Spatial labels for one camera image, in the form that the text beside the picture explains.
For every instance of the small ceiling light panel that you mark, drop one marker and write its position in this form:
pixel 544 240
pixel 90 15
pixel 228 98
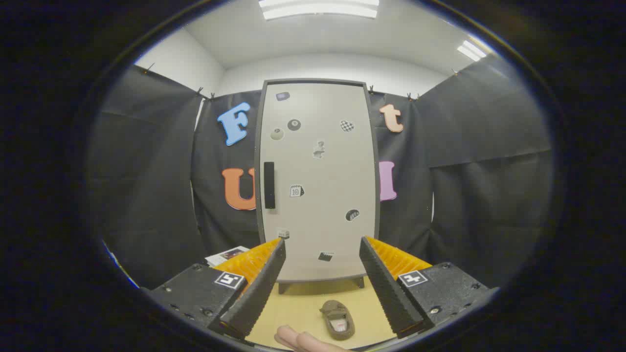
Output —
pixel 472 50

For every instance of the long ceiling light panel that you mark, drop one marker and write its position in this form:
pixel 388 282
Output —
pixel 318 10

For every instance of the white book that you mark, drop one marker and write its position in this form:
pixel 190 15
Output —
pixel 225 255

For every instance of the black backdrop cloth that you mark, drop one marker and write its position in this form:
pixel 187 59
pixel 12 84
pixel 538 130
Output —
pixel 146 195

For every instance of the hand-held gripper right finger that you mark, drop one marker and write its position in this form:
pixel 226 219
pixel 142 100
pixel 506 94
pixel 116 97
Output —
pixel 386 293

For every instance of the grey shoe cabinet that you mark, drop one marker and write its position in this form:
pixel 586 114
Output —
pixel 283 288

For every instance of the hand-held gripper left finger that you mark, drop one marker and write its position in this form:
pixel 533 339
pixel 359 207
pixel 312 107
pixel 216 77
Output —
pixel 257 293

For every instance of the brown fuzzy shoe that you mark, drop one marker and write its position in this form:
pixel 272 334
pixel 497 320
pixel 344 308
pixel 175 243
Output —
pixel 337 320

